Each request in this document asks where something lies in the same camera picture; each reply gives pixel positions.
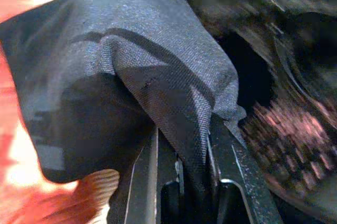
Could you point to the black garment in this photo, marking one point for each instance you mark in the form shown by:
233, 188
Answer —
118, 50

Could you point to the red garment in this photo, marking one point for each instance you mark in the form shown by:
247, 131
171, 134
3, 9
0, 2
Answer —
15, 203

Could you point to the grey washing machine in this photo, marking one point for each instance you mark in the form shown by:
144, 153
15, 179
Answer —
289, 129

